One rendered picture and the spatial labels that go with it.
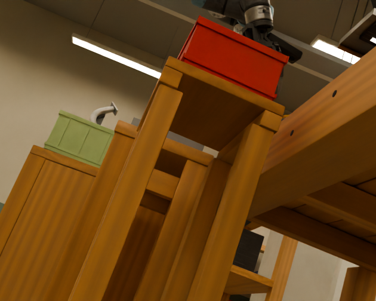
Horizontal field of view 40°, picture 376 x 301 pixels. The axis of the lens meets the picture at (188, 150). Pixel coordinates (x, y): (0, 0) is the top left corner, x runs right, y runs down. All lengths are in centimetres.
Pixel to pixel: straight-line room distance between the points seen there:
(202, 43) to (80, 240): 73
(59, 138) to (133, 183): 118
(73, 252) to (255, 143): 72
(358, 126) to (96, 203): 86
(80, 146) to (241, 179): 118
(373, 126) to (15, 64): 856
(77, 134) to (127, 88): 701
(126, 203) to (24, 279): 111
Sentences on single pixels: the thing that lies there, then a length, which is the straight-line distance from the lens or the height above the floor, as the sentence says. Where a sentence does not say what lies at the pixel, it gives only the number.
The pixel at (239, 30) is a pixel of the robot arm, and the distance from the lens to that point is 197.
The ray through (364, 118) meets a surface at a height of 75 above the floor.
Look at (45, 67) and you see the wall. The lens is 925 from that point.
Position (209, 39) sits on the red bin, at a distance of 112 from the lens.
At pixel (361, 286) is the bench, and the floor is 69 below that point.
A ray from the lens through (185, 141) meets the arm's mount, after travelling 167.
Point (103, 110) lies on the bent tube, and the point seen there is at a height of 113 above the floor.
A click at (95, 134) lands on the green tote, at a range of 212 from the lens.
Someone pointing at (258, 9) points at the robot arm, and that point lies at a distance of 150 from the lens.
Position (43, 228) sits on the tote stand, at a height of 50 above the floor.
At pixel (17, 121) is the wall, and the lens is 892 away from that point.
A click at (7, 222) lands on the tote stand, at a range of 207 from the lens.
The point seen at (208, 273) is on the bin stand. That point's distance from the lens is 98.
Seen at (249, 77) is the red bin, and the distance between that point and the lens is 111.
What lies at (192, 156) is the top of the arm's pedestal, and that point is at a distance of 163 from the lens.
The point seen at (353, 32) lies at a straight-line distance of 137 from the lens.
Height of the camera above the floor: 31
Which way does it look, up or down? 19 degrees up
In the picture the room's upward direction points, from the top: 21 degrees clockwise
